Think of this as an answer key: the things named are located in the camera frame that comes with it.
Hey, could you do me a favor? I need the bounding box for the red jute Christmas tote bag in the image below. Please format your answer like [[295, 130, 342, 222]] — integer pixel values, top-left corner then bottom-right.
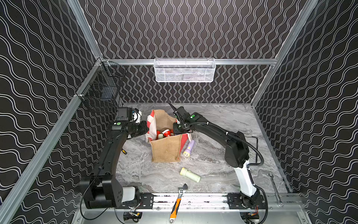
[[145, 109, 189, 163]]

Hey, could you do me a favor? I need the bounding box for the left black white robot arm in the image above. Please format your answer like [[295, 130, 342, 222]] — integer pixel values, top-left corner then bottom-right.
[[80, 107, 149, 209]]

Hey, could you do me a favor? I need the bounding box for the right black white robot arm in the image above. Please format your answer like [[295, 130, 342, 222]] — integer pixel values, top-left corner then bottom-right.
[[168, 103, 266, 209]]

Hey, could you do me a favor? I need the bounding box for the purple flashlight far left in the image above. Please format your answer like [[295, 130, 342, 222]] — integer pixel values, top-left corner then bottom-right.
[[183, 140, 195, 157]]

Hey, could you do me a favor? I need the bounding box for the black hex key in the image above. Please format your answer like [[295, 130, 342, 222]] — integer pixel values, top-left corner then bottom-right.
[[250, 136, 259, 164]]

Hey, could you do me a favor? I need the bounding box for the silver combination wrench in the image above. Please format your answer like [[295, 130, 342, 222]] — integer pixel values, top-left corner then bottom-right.
[[268, 172, 284, 208]]

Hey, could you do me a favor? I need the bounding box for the black wire mesh basket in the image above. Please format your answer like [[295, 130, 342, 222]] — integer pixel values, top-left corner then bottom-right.
[[79, 61, 128, 113]]

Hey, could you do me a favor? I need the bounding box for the white wire mesh basket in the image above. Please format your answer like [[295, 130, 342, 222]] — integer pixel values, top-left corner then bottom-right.
[[153, 58, 216, 83]]

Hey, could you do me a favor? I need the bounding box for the orange handled adjustable wrench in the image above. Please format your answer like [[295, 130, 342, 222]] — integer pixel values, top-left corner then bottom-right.
[[169, 184, 188, 224]]

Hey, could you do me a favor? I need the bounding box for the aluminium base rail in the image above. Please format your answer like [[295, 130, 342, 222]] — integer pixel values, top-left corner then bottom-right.
[[81, 191, 304, 213]]

